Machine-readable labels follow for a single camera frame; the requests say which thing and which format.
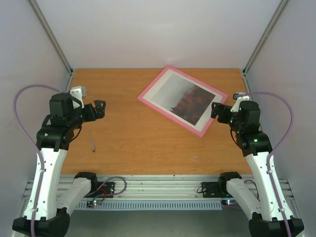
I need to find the clear plastic screwdriver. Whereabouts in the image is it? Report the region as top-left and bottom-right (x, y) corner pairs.
(89, 132), (96, 152)

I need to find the pink photo frame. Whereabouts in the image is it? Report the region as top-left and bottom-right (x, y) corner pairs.
(137, 66), (228, 137)

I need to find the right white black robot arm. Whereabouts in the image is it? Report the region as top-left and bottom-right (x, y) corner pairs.
(211, 96), (304, 237)

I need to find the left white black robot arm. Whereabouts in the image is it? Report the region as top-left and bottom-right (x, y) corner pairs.
(12, 89), (106, 237)

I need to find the landscape photo print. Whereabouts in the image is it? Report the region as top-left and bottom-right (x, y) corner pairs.
(151, 74), (215, 126)

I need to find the left small circuit board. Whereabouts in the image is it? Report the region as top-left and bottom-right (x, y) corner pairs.
(86, 200), (102, 208)

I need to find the small circuit board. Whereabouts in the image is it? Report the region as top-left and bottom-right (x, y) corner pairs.
(222, 199), (237, 206)
(86, 200), (102, 208)

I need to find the right small circuit board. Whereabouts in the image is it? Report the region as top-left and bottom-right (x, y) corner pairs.
(222, 199), (237, 206)

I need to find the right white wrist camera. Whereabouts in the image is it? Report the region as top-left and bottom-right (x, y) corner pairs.
(231, 92), (250, 113)

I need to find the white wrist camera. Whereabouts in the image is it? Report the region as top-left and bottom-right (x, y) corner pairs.
(70, 86), (86, 109)
(231, 92), (250, 113)

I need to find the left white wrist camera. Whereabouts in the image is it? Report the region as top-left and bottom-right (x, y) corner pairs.
(70, 86), (86, 109)

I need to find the right aluminium corner post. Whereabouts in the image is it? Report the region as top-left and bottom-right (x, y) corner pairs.
(242, 0), (289, 75)

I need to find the aluminium corner post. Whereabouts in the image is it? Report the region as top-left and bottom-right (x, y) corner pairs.
(28, 0), (74, 75)
(242, 0), (289, 75)

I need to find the aluminium rail base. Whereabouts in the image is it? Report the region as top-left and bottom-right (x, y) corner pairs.
(22, 174), (294, 200)

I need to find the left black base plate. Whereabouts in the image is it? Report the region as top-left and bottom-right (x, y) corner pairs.
(92, 182), (115, 198)

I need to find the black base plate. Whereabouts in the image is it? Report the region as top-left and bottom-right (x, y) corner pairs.
(92, 182), (115, 198)
(201, 182), (222, 198)

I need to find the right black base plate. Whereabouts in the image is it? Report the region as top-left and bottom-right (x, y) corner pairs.
(201, 182), (222, 198)

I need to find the left aluminium corner post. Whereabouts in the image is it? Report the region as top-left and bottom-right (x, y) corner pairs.
(28, 0), (74, 75)

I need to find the grey slotted cable duct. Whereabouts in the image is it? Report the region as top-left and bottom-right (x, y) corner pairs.
(75, 200), (222, 211)

